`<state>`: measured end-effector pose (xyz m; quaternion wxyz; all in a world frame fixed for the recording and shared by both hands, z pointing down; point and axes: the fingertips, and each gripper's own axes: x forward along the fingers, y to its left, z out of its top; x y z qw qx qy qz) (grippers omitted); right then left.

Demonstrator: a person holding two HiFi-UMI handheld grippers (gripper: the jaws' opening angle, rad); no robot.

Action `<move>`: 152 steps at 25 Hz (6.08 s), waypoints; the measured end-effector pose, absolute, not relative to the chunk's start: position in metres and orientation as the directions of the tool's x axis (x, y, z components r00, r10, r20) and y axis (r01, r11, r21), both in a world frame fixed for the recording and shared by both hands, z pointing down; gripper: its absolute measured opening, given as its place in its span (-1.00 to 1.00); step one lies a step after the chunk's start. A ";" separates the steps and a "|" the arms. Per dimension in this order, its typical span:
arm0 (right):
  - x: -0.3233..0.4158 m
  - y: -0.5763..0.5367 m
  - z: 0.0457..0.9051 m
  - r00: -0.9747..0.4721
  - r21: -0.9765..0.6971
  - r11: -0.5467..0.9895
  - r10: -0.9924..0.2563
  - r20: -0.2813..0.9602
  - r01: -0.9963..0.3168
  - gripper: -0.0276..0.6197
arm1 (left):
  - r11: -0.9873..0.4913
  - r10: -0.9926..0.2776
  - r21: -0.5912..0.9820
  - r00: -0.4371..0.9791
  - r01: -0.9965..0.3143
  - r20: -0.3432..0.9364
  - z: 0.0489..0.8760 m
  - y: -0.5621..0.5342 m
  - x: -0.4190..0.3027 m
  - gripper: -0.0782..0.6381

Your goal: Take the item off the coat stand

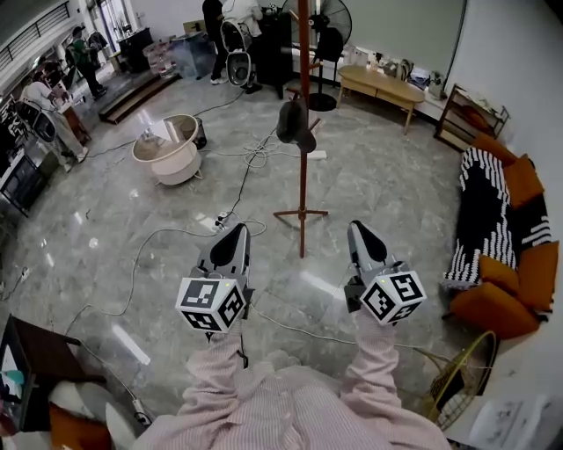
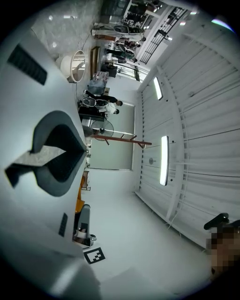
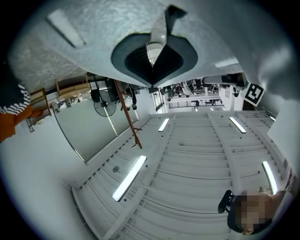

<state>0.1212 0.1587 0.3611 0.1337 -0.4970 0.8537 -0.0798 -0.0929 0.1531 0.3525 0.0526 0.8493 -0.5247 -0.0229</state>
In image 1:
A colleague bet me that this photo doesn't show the orange sofa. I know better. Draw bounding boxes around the orange sofa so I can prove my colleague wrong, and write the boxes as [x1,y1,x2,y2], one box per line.
[443,131,562,342]

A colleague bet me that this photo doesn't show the black mesh waste bin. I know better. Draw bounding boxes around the black mesh waste bin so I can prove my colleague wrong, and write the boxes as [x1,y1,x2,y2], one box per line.
[192,117,208,150]

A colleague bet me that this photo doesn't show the small orange cushion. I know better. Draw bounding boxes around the small orange cushion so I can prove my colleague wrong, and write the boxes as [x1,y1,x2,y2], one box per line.
[478,254,521,294]

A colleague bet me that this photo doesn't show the square orange cushion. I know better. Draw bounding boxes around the square orange cushion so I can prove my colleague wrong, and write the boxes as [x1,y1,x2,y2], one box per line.
[503,154,545,210]

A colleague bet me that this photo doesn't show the wooden step platform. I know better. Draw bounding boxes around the wooden step platform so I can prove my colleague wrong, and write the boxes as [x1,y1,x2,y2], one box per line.
[98,72,182,126]

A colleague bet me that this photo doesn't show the gold wire basket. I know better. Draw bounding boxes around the gold wire basket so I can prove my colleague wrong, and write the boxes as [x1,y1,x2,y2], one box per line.
[424,330,501,432]

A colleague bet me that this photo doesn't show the wooden side shelf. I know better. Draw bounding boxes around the wooden side shelf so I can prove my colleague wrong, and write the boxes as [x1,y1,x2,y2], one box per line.
[433,83,511,153]

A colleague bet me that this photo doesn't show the coiled white cable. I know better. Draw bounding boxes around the coiled white cable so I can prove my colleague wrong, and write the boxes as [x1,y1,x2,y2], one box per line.
[201,131,329,171]

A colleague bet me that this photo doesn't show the person's left forearm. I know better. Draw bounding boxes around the person's left forearm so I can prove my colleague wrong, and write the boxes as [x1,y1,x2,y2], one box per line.
[178,323,265,414]

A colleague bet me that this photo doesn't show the tall black cabinet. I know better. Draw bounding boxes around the tall black cabinet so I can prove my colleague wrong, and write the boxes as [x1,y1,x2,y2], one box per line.
[254,11,294,100]

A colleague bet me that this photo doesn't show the brown wooden coat rack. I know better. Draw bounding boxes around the brown wooden coat rack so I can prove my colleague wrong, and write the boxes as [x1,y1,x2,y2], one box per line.
[272,0,330,259]

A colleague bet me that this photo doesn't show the long white cable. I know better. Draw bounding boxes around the long white cable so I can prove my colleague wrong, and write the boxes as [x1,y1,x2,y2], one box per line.
[64,218,268,339]

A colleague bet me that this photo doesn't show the person's pink striped torso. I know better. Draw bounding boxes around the person's pink striped torso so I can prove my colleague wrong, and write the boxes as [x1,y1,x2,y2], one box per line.
[131,351,450,450]

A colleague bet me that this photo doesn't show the dark wooden side table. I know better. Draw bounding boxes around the dark wooden side table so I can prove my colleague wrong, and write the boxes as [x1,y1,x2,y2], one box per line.
[0,314,106,434]

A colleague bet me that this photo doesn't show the large orange cushion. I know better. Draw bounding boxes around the large orange cushion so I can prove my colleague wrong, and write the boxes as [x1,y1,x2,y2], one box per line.
[516,240,560,313]

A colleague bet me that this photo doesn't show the long black cable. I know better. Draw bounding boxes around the long black cable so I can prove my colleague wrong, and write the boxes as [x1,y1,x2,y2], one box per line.
[222,125,282,221]

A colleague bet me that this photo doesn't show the white padded chair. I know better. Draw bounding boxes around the white padded chair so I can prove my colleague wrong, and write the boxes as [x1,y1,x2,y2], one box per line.
[48,380,138,450]

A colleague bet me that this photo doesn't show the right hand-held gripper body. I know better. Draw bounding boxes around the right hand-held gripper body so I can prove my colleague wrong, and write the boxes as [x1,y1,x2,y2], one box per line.
[344,258,428,326]

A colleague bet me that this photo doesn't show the clear plastic bins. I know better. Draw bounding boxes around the clear plastic bins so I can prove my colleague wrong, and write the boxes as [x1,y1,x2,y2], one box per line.
[143,39,178,81]

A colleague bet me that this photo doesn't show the person's right forearm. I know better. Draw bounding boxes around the person's right forearm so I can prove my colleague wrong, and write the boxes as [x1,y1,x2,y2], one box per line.
[340,309,402,414]

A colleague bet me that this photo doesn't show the grey blue metal box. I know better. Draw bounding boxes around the grey blue metal box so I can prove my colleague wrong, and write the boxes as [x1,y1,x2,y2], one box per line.
[171,32,217,81]

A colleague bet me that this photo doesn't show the oval light wooden table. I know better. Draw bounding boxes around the oval light wooden table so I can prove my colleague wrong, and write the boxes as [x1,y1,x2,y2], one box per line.
[336,64,427,135]

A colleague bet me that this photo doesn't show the dark cap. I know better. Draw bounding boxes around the dark cap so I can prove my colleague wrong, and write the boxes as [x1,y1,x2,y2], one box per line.
[275,98,318,154]

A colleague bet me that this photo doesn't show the black standing fan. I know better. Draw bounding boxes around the black standing fan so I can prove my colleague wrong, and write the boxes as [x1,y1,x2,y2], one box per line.
[281,0,353,113]

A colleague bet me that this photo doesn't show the round white tub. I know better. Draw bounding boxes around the round white tub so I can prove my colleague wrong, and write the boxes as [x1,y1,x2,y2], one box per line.
[131,113,203,186]

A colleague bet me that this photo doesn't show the white printed papers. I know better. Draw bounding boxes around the white printed papers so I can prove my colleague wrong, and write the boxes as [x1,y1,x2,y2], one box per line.
[468,394,551,449]

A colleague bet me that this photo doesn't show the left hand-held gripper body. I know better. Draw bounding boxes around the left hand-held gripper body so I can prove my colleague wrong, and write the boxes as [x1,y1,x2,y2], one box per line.
[175,257,256,344]

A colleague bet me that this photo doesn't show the black wire shelf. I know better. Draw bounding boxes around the black wire shelf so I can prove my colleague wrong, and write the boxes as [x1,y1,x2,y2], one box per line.
[0,148,48,219]

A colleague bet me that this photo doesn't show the black white striped blanket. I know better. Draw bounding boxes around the black white striped blanket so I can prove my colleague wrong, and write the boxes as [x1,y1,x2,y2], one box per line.
[442,147,553,287]

